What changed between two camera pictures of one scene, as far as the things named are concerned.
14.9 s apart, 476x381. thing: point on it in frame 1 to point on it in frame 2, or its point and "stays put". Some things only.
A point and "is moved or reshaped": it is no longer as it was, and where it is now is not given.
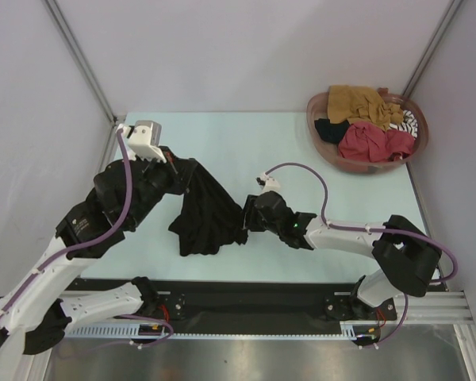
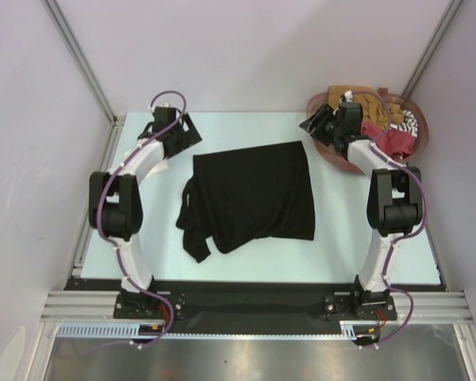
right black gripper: (250, 213) to (322, 124)
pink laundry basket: (319, 108) stays put
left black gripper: (181, 171) to (181, 135)
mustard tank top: (361, 105) stays put
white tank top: (123, 127) is moved or reshaped
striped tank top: (409, 124) stays put
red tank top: (371, 143) stays put
